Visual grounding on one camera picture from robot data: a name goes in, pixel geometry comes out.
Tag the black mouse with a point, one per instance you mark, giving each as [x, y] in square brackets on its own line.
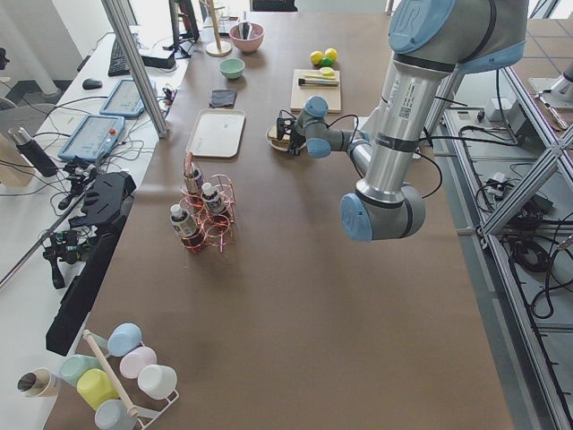
[91, 84]

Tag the blue teach pendant near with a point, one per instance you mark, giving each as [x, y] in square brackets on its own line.
[94, 138]

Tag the pink cup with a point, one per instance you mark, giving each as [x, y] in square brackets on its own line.
[133, 362]

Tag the green lime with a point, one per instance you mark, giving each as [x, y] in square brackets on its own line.
[326, 62]

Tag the black bottle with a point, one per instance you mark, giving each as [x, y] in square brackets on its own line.
[31, 150]

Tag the steel paper cup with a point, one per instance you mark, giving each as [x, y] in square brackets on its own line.
[40, 382]

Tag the white wire cup rack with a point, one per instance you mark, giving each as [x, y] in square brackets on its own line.
[150, 410]

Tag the yellow lemon upper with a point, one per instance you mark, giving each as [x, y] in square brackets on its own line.
[315, 57]

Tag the lemon half slice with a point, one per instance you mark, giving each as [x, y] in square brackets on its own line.
[327, 72]

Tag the wooden stand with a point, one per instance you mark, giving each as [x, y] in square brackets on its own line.
[218, 47]

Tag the yellow lemon lower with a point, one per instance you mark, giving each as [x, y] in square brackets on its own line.
[331, 53]

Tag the pink bowl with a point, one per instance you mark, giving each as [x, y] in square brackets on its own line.
[252, 43]

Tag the green cup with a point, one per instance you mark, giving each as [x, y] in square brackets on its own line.
[75, 366]

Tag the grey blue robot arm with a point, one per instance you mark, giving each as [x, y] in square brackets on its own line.
[430, 40]

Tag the black long device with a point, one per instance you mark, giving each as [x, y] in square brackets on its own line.
[79, 256]

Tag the grey folded cloth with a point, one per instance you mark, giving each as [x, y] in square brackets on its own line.
[224, 98]

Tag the yellow lemon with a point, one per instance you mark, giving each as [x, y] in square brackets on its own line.
[315, 57]
[331, 53]

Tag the steel scoop in bowl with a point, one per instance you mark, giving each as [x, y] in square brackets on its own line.
[244, 28]

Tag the tea bottle front outer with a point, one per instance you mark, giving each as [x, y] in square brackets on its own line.
[186, 228]

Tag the grey blue cup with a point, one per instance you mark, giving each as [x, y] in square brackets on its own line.
[112, 415]

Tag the copper wire bottle rack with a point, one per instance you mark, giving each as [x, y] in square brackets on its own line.
[215, 234]

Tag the tea bottle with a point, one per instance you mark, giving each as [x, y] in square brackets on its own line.
[186, 228]
[194, 181]
[216, 207]

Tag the bread slice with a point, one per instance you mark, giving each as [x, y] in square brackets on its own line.
[280, 142]

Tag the cream rabbit tray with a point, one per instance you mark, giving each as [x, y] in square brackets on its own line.
[216, 133]

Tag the blue teach pendant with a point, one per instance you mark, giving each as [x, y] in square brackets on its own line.
[124, 100]
[94, 138]

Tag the black keyboard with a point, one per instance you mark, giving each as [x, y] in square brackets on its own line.
[118, 65]

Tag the aluminium frame post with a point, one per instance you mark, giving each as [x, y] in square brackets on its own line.
[120, 25]

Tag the tea bottle front middle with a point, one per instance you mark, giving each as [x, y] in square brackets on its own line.
[216, 207]

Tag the blue teach pendant far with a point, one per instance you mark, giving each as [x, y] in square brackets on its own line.
[124, 100]

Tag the wooden rack handle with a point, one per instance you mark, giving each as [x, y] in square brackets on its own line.
[89, 337]

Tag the tea bottle rear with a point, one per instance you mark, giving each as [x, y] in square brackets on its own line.
[194, 181]

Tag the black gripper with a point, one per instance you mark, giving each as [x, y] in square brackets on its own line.
[295, 138]

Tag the white cup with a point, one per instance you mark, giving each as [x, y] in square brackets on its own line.
[157, 381]

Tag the white round plate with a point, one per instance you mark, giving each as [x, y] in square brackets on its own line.
[278, 149]

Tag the yellow cup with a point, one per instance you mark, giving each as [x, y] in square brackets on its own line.
[95, 388]

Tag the yellow plastic knife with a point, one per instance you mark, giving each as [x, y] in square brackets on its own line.
[320, 76]

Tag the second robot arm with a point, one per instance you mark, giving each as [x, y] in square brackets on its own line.
[555, 96]

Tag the mint green bowl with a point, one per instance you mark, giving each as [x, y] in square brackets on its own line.
[232, 68]

